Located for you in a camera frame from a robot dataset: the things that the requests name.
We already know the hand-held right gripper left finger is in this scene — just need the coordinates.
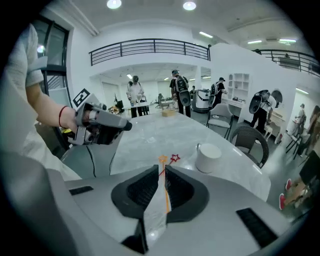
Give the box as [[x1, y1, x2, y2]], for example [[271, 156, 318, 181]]
[[64, 164, 160, 255]]

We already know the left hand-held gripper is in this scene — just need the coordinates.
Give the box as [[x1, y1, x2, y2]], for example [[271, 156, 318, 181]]
[[67, 87, 133, 147]]

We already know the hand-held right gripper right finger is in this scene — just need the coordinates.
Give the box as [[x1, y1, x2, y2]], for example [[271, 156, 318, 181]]
[[146, 164, 294, 256]]

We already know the white ceramic cup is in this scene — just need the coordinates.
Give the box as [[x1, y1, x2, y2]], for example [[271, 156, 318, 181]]
[[194, 142, 223, 174]]

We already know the small orange object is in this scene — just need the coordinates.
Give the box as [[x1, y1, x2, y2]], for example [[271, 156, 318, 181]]
[[158, 154, 171, 215]]

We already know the star-tipped wand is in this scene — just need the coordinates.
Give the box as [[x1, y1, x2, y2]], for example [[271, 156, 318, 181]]
[[158, 154, 182, 177]]

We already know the person's left forearm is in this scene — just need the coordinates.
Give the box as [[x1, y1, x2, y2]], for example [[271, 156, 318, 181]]
[[24, 83, 79, 136]]

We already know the white table with black legs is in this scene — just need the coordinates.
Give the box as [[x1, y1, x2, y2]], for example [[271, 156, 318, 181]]
[[127, 101, 152, 118]]

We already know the black wicker chair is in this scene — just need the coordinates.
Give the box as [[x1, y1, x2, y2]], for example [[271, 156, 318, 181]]
[[229, 125, 270, 169]]

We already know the grey upholstered chair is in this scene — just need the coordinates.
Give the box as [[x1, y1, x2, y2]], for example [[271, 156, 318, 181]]
[[206, 103, 235, 140]]

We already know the white mobile robot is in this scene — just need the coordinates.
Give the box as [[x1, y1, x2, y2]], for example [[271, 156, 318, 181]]
[[191, 88, 211, 113]]

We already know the black metal railing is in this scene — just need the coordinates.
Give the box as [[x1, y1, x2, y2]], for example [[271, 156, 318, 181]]
[[88, 38, 211, 66], [252, 49, 320, 77]]

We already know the black framed glass door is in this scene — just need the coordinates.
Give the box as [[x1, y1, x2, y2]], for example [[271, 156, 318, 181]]
[[31, 17, 70, 131]]

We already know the white vanity desk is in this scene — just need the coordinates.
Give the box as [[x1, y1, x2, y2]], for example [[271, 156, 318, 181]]
[[263, 109, 286, 146]]

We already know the person's grey striped sweater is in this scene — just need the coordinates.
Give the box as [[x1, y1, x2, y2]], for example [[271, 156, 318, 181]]
[[0, 23, 83, 181]]

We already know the round mirror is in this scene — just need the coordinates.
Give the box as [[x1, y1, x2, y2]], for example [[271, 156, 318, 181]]
[[270, 89, 284, 104]]

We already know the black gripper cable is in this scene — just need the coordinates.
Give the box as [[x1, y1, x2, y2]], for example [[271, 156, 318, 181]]
[[108, 132, 124, 176], [85, 144, 98, 179]]

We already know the red string bracelet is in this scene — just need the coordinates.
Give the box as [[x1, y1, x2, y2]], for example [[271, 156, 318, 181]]
[[58, 105, 69, 128]]

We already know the white wall shelf unit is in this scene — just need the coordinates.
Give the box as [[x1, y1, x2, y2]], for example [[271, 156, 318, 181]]
[[227, 72, 251, 101]]

